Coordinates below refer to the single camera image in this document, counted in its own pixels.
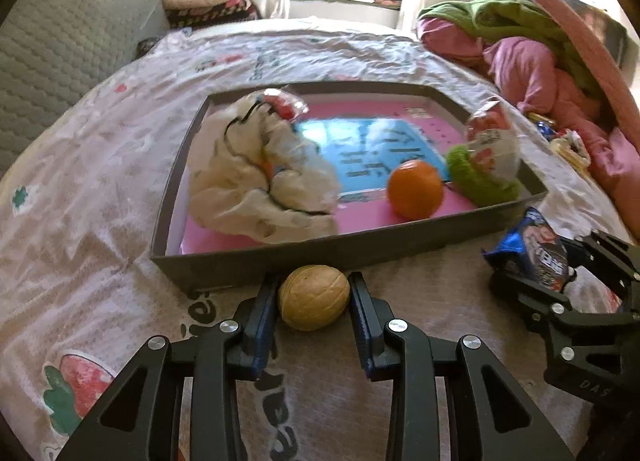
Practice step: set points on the blue toy egg packet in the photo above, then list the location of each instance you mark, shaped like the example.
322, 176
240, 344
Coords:
285, 108

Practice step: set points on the grey cardboard box tray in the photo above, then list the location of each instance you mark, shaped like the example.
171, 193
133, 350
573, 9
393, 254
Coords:
350, 256

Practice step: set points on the red toy egg packet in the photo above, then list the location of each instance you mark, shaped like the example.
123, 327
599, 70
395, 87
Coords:
492, 136

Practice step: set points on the white printed scrunchie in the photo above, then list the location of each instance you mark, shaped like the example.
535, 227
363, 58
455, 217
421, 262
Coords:
575, 148

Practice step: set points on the yellow wafer snack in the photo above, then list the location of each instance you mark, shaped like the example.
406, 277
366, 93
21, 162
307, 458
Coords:
560, 151

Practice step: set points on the grey quilted headboard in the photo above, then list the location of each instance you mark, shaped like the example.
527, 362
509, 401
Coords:
60, 41

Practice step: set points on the dark patterned cloth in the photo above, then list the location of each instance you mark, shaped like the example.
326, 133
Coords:
160, 43

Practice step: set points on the pink quilt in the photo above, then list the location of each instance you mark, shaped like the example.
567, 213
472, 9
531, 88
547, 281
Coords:
525, 71

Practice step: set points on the green blanket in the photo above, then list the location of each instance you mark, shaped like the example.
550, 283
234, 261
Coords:
500, 16

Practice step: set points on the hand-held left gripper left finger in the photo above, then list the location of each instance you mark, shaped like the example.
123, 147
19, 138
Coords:
262, 321

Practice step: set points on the orange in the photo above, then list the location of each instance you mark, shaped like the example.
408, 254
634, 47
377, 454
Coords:
415, 188

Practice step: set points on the walnut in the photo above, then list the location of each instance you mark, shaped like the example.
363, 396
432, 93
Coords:
312, 297

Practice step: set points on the blue and yellow packet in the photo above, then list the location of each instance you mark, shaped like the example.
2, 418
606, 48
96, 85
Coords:
542, 123

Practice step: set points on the dark floral folded blanket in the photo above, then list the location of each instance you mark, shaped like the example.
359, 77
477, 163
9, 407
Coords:
215, 13

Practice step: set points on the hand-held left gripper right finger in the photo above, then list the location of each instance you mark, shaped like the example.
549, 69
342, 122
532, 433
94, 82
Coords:
362, 321

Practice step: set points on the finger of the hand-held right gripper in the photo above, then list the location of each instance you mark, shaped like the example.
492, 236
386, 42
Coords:
540, 298
615, 256

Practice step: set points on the blue snack packet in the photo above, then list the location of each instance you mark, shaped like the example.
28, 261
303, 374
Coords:
535, 251

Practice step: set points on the dark wall screen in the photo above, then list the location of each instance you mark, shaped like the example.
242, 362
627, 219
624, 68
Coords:
600, 26

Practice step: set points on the salmon pink cushion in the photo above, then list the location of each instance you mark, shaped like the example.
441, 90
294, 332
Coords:
580, 36

